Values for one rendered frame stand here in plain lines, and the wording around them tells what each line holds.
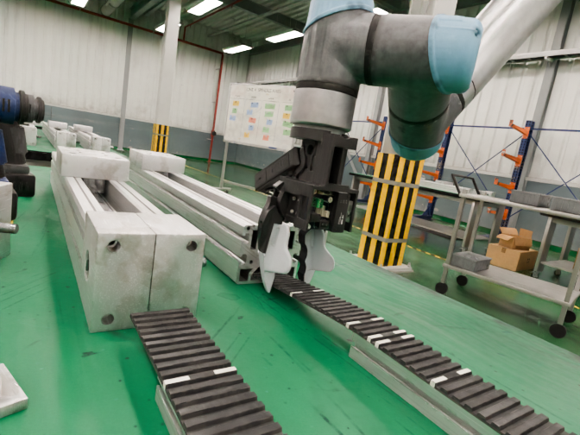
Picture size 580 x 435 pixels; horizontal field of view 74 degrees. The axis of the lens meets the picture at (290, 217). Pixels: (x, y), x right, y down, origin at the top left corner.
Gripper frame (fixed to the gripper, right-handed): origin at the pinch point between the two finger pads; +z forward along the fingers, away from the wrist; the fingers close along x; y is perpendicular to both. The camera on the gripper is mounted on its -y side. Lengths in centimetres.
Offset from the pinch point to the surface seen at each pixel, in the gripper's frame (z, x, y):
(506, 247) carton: 56, 466, -190
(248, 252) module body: -2.5, -3.8, -4.3
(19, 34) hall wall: -234, -67, -1506
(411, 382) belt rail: 0.3, -2.0, 23.1
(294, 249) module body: -3.0, 4.0, -4.3
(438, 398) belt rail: 0.0, -2.0, 25.7
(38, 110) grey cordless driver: -17, -28, -61
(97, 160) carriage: -9.9, -19.1, -36.3
